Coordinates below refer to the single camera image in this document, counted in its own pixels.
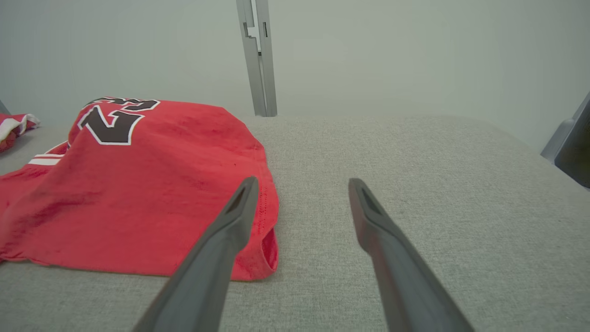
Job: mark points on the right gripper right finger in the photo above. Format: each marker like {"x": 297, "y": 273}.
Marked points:
{"x": 396, "y": 267}

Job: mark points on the dark panel with grey frame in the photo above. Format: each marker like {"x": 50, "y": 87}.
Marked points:
{"x": 576, "y": 152}

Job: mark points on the grey partition post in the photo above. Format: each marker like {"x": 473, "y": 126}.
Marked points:
{"x": 268, "y": 69}
{"x": 251, "y": 69}

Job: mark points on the red jersey with white trim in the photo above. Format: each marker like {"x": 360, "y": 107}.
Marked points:
{"x": 138, "y": 193}

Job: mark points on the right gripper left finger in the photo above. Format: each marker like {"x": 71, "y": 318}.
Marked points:
{"x": 207, "y": 267}

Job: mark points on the red shorts with white trim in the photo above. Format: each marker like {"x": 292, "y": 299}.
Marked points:
{"x": 11, "y": 129}

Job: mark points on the grey partition base rail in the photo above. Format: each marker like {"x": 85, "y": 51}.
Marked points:
{"x": 3, "y": 109}

